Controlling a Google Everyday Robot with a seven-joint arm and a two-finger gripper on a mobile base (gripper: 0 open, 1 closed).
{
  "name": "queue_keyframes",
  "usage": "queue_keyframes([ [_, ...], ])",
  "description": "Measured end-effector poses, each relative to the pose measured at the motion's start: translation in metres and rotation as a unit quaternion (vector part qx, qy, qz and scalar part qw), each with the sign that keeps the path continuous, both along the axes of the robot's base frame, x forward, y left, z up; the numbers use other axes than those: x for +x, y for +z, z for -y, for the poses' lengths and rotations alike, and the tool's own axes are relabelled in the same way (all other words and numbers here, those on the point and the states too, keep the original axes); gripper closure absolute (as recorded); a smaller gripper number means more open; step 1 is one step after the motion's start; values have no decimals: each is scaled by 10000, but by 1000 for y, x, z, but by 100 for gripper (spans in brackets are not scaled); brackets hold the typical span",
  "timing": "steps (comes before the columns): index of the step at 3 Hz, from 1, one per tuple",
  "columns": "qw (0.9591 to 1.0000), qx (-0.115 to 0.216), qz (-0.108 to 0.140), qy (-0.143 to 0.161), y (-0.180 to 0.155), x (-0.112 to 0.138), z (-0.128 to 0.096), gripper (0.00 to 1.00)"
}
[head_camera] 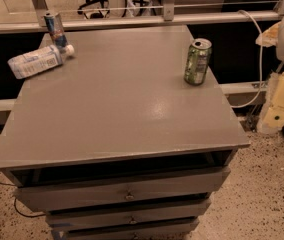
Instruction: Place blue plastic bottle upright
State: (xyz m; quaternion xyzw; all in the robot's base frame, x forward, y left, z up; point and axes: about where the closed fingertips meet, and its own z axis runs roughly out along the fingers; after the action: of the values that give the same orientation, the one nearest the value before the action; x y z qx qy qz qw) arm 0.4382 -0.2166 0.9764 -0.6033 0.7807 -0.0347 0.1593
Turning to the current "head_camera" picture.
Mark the black office chair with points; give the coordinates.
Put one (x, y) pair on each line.
(93, 0)

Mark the green soda can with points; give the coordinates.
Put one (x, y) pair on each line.
(198, 57)

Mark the blue labelled plastic bottle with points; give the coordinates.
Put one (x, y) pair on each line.
(38, 61)

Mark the blue red energy drink can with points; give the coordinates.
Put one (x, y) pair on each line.
(55, 28)

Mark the grey drawer cabinet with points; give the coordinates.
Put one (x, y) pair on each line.
(114, 144)

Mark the metal frame rail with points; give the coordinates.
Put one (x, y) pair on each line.
(119, 23)

